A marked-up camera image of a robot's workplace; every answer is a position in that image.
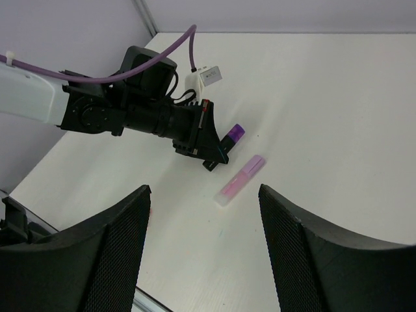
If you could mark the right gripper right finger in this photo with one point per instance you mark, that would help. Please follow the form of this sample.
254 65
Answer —
320 266

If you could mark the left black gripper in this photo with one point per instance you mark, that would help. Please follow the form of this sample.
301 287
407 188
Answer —
195 134

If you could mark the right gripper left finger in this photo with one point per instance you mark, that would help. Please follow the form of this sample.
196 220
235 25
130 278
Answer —
91 266

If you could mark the purple highlighter cap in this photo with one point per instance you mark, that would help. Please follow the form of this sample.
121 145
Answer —
236 133

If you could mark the pink marker pen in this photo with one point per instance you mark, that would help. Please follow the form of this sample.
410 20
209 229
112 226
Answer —
240 180

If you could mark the black purple highlighter pen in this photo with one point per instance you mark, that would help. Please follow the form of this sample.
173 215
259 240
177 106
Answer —
227 144

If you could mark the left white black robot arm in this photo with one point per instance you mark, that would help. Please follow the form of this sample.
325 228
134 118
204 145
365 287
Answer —
142 103

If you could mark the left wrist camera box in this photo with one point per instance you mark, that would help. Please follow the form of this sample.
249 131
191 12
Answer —
202 78

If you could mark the aluminium front rail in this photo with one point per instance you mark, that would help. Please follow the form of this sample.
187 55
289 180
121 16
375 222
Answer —
21 225

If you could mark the left aluminium frame post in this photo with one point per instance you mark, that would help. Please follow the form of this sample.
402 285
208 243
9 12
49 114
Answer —
146 17

